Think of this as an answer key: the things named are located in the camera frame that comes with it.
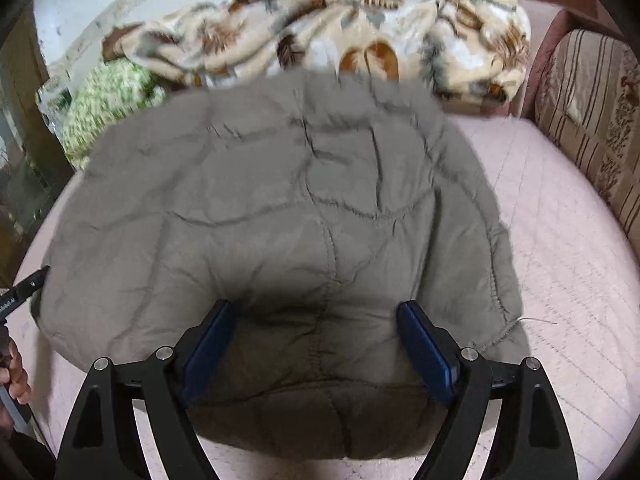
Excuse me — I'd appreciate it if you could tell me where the grey quilted jacket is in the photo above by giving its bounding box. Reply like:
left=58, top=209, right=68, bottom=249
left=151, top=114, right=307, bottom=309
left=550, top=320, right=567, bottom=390
left=34, top=70, right=529, bottom=460

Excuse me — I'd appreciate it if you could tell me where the person's hand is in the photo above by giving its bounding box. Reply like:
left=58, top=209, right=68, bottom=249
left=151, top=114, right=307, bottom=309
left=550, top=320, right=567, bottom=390
left=0, top=338, right=32, bottom=437

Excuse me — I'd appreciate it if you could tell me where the dark wooden glass cabinet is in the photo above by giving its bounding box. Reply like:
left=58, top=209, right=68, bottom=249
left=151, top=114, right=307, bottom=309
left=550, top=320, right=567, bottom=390
left=1, top=4, right=74, bottom=288

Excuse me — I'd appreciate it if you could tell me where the green white checkered blanket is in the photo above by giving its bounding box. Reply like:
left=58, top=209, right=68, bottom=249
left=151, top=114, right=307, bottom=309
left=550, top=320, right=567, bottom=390
left=61, top=58, right=167, bottom=170

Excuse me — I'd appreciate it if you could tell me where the striped beige sofa cushion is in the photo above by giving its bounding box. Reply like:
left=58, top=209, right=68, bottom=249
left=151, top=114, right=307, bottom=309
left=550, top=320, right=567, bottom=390
left=535, top=29, right=639, bottom=248

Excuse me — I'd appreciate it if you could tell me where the beige leaf pattern blanket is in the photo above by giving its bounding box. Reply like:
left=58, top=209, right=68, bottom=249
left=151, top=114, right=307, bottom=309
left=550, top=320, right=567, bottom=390
left=102, top=0, right=532, bottom=107

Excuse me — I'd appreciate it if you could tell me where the maroon sofa armrest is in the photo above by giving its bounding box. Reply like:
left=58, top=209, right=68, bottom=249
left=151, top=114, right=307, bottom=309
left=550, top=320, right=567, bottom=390
left=510, top=0, right=625, bottom=119

